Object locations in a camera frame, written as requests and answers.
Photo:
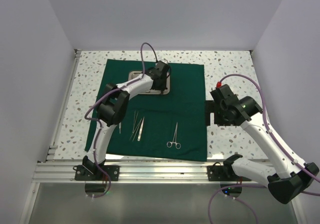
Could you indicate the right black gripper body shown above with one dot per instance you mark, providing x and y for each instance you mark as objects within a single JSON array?
[{"x": 220, "y": 118}]

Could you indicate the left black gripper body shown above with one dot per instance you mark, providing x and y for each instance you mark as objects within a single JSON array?
[{"x": 163, "y": 84}]

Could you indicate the dark green surgical cloth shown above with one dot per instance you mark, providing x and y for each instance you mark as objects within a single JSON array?
[{"x": 184, "y": 104}]

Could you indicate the thin steel tweezers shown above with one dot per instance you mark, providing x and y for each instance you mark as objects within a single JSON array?
[
  {"x": 135, "y": 119},
  {"x": 135, "y": 130}
]

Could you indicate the steel ring-handle hemostat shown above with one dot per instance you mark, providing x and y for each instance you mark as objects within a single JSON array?
[{"x": 174, "y": 140}]

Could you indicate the wide steel tweezers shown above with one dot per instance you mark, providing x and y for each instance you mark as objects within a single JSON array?
[{"x": 140, "y": 129}]

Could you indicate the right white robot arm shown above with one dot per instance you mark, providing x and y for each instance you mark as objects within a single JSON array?
[{"x": 289, "y": 174}]

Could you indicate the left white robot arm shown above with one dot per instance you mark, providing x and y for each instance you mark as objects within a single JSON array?
[{"x": 109, "y": 111}]

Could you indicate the steel instrument tray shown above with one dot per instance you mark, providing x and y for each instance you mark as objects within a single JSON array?
[{"x": 134, "y": 74}]

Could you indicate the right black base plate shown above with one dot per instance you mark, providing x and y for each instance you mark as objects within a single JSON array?
[{"x": 218, "y": 173}]

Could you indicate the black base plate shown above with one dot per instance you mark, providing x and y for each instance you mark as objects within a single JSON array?
[
  {"x": 218, "y": 173},
  {"x": 97, "y": 174}
]

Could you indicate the aluminium mounting rail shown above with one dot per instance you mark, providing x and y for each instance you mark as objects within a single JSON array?
[{"x": 146, "y": 171}]

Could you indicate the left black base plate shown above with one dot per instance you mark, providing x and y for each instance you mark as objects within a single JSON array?
[{"x": 97, "y": 174}]

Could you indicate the left side aluminium rail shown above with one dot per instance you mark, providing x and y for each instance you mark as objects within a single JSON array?
[{"x": 54, "y": 143}]

